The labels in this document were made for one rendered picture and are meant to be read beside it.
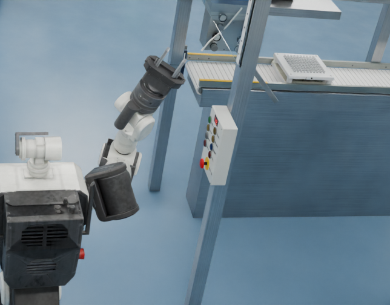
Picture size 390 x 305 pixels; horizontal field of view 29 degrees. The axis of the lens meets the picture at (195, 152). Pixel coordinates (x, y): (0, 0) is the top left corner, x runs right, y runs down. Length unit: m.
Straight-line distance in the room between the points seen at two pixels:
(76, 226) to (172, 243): 1.93
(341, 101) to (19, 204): 2.23
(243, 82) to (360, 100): 1.23
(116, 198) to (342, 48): 4.58
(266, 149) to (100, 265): 1.04
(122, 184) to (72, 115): 2.71
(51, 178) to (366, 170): 2.48
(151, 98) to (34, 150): 0.36
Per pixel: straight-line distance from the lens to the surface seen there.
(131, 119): 2.23
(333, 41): 6.64
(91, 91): 5.13
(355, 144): 4.16
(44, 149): 2.10
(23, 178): 2.14
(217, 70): 3.80
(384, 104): 4.03
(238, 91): 2.85
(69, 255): 2.11
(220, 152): 2.84
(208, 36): 3.45
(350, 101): 3.93
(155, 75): 2.13
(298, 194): 4.23
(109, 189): 2.17
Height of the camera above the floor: 2.51
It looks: 33 degrees down
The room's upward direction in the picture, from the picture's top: 11 degrees clockwise
